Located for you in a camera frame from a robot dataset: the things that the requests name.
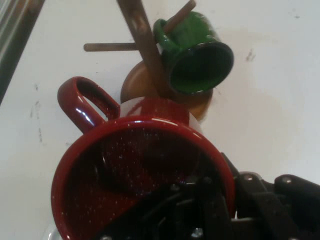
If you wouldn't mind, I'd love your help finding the aluminium horizontal rail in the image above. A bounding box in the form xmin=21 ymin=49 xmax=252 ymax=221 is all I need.
xmin=0 ymin=0 xmax=46 ymax=106

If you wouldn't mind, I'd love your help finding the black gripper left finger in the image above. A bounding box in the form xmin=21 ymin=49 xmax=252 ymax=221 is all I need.
xmin=94 ymin=174 xmax=235 ymax=240

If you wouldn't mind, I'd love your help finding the green enamel mug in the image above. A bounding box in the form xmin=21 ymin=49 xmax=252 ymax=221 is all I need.
xmin=152 ymin=11 xmax=235 ymax=96

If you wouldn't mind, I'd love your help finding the red enamel mug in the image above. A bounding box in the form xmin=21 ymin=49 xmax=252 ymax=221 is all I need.
xmin=50 ymin=75 xmax=236 ymax=240

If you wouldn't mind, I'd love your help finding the brown wooden mug tree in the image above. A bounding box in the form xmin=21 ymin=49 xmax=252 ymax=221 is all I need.
xmin=83 ymin=0 xmax=214 ymax=122

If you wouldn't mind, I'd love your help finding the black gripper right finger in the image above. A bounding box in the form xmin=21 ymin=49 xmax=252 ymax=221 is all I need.
xmin=219 ymin=151 xmax=320 ymax=240

